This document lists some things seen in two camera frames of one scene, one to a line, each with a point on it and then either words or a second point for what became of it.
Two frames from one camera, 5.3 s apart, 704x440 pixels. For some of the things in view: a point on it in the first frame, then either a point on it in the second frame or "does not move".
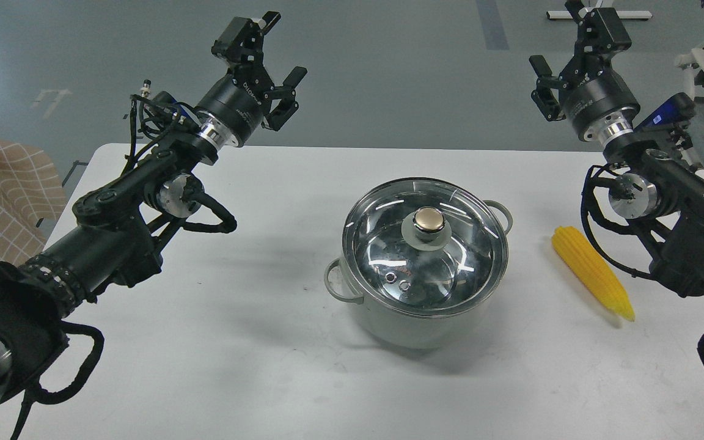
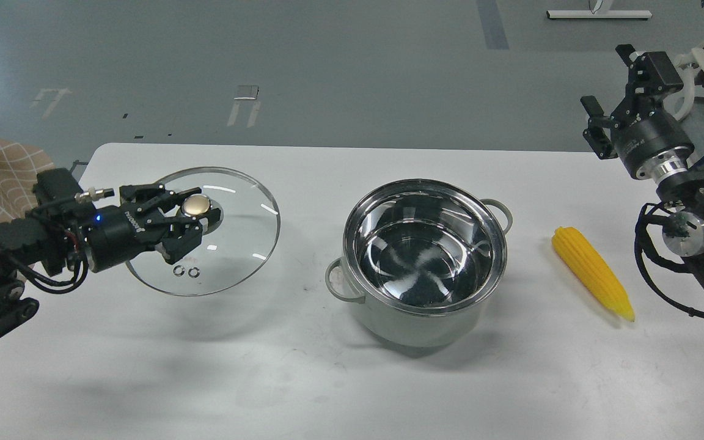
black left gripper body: x=233 y=109 -> x=117 y=234
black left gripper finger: x=242 y=40 -> x=156 y=195
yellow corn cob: x=594 y=271 does not move
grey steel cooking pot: x=426 y=257 does not move
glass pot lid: x=426 y=247 -> x=234 y=250
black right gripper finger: x=543 y=96 -> x=598 y=134
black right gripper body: x=596 y=98 -> x=650 y=143
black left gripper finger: x=288 y=105 -> x=186 y=236
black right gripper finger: x=601 y=32 -> x=651 y=74
